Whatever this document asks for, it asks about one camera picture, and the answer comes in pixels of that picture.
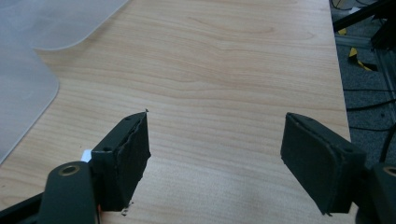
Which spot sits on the black metal frame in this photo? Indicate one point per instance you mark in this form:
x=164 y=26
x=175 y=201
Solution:
x=370 y=18

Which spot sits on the small white paper scrap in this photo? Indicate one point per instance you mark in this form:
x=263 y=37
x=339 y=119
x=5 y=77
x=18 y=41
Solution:
x=87 y=155

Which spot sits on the yellow black tape strip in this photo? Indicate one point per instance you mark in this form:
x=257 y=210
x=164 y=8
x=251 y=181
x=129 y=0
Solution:
x=359 y=60

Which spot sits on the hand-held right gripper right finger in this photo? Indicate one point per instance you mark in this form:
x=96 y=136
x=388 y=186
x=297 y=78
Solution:
x=320 y=161

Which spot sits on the translucent plastic mat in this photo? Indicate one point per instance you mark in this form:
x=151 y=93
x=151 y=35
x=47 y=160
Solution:
x=21 y=68

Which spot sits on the aluminium floor rail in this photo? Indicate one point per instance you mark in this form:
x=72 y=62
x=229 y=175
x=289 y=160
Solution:
x=373 y=59

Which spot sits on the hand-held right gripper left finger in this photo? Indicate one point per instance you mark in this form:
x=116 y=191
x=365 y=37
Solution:
x=123 y=161

